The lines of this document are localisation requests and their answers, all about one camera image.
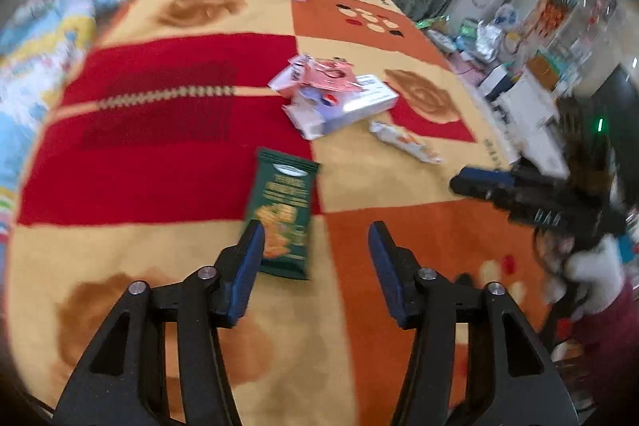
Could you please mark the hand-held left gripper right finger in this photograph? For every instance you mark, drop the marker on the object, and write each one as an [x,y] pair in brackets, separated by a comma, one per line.
[389,276]

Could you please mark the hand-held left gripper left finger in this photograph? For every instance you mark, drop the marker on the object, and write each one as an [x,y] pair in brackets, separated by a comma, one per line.
[244,276]

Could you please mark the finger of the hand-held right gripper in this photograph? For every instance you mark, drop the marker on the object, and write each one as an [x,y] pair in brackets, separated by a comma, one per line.
[489,182]
[516,208]

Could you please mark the green snack packet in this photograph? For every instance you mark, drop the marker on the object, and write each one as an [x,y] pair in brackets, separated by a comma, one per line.
[282,206]

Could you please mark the person's right forearm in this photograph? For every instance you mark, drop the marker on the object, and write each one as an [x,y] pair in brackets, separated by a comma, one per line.
[619,326]

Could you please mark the person's right hand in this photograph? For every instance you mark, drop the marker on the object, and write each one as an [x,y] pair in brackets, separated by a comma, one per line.
[599,276]

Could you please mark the white television cabinet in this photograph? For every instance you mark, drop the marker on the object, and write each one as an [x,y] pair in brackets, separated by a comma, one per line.
[529,116]

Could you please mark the orange white wrapper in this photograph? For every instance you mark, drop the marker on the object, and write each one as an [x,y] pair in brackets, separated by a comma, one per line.
[404,141]

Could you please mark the black television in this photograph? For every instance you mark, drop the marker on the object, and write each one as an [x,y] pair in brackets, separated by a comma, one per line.
[616,91]

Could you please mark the silver foil bag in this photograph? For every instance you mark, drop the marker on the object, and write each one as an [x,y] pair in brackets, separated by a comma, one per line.
[488,37]

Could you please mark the flat white box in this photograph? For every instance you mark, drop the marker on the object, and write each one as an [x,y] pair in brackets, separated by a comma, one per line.
[359,104]

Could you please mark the pink snack packet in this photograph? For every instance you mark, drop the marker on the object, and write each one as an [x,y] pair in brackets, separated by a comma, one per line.
[327,72]

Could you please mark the colourful striped quilt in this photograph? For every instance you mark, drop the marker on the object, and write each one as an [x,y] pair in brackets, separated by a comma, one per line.
[35,71]

